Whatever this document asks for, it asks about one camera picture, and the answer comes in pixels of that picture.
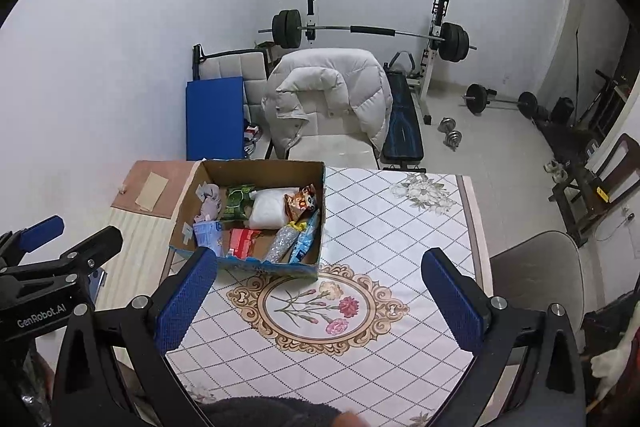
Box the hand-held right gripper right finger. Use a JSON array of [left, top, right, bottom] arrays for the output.
[[421, 248, 586, 427]]

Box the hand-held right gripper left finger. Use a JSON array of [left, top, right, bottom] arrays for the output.
[[52, 247, 219, 427]]

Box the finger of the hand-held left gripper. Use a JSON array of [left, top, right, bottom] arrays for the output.
[[0, 227, 123, 295], [0, 215, 65, 264]]

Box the blue white tissue pack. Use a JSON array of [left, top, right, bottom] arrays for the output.
[[192, 219, 226, 258]]

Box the red packet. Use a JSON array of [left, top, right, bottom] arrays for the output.
[[225, 228, 263, 260]]

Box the grey plush toy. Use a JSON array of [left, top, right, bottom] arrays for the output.
[[192, 183, 223, 224]]

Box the silver glitter pouch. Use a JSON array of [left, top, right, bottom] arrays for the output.
[[262, 219, 308, 264]]

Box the green snack packet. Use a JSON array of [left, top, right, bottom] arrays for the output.
[[221, 184, 258, 223]]

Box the white plastic bag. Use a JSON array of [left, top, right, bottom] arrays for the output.
[[247, 188, 293, 230]]

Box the long blue packet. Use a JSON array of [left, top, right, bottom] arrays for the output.
[[287, 209, 322, 265]]

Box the cardboard box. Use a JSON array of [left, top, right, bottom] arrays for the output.
[[169, 159, 327, 279]]

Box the brown panda snack packet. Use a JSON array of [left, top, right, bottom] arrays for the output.
[[284, 183, 321, 224]]

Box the brown paper sheet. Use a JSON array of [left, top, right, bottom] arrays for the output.
[[111, 160, 198, 220]]

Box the floral diamond pattern tablecloth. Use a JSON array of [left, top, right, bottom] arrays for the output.
[[165, 166, 493, 427]]

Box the grey round stool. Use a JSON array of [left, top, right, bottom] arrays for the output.
[[489, 231, 586, 348]]

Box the person's dark fleece clothing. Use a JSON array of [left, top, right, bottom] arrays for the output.
[[202, 397, 368, 427]]

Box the white fluffy cloth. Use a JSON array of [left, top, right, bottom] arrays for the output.
[[590, 307, 640, 400]]

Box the blue folded exercise mat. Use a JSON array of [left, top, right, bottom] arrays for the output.
[[186, 77, 246, 161]]

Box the red white packaging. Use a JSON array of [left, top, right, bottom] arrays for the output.
[[244, 122, 262, 158]]

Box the black weight bench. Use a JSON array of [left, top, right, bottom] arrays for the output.
[[382, 62, 427, 170]]

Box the beige upholstered chair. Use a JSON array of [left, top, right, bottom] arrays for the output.
[[267, 57, 381, 168]]

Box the small barbell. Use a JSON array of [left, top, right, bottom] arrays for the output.
[[462, 83, 538, 118]]

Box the black bag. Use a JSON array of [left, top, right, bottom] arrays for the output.
[[550, 97, 576, 125]]

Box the dark wooden chair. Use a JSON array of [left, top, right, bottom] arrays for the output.
[[550, 133, 640, 248]]

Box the beige quilted chair back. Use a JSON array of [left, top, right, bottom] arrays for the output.
[[192, 44, 271, 128]]

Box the white down jacket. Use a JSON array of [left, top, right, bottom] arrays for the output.
[[261, 48, 393, 160]]

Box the black exercise machine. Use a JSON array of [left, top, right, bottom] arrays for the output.
[[575, 69, 631, 132]]

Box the barbell with black plates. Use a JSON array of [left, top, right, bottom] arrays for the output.
[[258, 9, 477, 62]]

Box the white barbell rack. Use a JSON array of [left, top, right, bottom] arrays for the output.
[[302, 0, 448, 125]]

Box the black power cable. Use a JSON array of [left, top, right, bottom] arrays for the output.
[[597, 207, 636, 243]]

